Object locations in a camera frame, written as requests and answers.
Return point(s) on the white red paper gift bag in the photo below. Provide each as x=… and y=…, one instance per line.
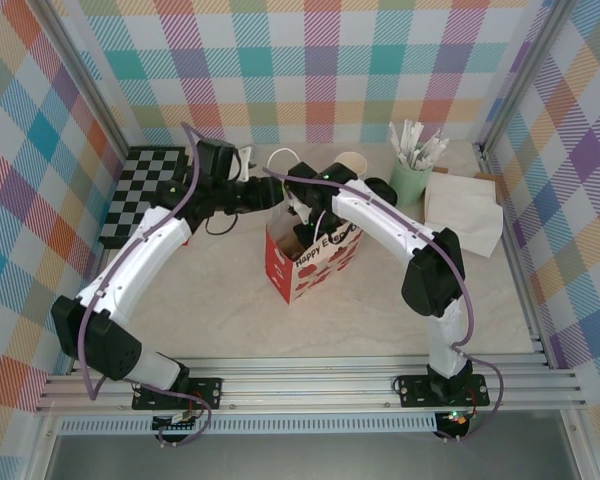
x=320, y=270

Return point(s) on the white draped paper napkin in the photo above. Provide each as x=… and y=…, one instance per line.
x=470, y=235

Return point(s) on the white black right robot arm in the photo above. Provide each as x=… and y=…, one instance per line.
x=380, y=215

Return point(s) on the black plastic coffee lid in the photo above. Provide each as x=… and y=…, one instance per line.
x=386, y=200
x=380, y=186

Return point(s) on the beige paper cup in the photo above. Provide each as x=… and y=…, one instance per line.
x=350, y=161

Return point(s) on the mint green straw holder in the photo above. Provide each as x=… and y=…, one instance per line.
x=409, y=187

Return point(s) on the black grey chess board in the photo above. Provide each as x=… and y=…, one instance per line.
x=130, y=200

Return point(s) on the white paper napkin stack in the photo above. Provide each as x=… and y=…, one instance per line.
x=460, y=184

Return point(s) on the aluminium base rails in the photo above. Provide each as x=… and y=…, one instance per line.
x=305, y=385

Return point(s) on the small circuit board with light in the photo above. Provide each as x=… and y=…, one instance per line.
x=455, y=419

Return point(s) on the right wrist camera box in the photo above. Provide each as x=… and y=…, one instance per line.
x=302, y=182

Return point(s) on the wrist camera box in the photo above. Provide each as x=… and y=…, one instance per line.
x=217, y=160
x=302, y=182

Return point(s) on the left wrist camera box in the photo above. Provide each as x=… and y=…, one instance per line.
x=217, y=160

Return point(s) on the aluminium side rail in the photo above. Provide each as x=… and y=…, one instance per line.
x=517, y=260

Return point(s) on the aluminium frame post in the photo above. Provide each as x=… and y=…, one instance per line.
x=85, y=75
x=524, y=75

